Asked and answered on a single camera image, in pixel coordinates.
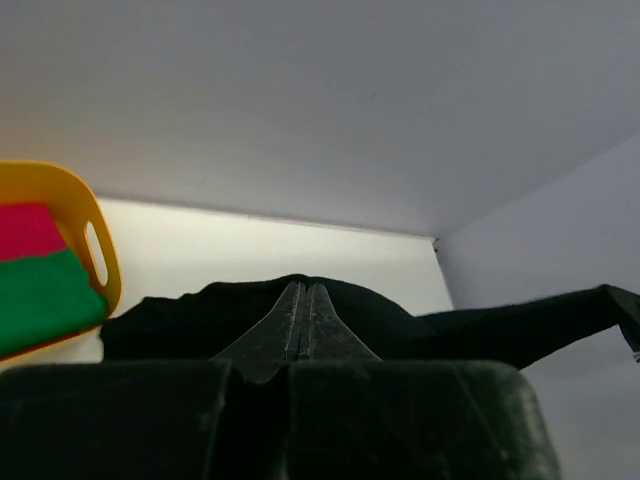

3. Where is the black t-shirt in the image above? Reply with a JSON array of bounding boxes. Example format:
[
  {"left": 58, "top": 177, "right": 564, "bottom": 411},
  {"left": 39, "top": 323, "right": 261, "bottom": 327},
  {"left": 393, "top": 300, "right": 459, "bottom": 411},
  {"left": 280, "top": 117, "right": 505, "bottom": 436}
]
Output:
[{"left": 100, "top": 274, "right": 633, "bottom": 369}]

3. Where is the green rolled t-shirt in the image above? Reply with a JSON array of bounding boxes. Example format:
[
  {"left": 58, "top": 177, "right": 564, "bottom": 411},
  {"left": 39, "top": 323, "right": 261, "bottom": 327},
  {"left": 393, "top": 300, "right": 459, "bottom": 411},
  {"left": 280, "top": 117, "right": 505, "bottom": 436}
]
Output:
[{"left": 1, "top": 249, "right": 108, "bottom": 357}]

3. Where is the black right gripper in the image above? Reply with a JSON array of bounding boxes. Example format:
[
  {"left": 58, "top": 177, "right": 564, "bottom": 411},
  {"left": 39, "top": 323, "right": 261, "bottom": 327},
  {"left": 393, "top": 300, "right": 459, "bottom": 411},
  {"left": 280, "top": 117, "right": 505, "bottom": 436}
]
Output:
[{"left": 605, "top": 285, "right": 640, "bottom": 363}]

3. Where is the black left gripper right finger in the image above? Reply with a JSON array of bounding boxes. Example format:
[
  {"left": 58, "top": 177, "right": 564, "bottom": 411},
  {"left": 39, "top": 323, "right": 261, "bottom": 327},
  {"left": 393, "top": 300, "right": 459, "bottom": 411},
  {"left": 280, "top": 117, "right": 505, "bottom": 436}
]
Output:
[{"left": 304, "top": 284, "right": 381, "bottom": 361}]

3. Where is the yellow plastic basket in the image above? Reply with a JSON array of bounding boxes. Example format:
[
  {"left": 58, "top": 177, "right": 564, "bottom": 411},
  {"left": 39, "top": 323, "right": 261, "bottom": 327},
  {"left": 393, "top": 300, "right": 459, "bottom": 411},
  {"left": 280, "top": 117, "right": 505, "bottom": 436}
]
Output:
[{"left": 1, "top": 161, "right": 122, "bottom": 364}]

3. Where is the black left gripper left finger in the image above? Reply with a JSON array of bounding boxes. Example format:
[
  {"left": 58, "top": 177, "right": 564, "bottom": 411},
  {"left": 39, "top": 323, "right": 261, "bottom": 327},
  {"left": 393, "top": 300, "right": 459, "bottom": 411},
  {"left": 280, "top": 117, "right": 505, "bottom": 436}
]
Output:
[{"left": 211, "top": 282, "right": 304, "bottom": 383}]

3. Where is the red rolled t-shirt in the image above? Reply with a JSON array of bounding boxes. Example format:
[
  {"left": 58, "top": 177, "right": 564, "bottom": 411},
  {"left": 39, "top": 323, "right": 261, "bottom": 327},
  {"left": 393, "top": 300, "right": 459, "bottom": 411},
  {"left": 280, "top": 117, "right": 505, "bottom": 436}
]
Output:
[{"left": 1, "top": 203, "right": 67, "bottom": 262}]

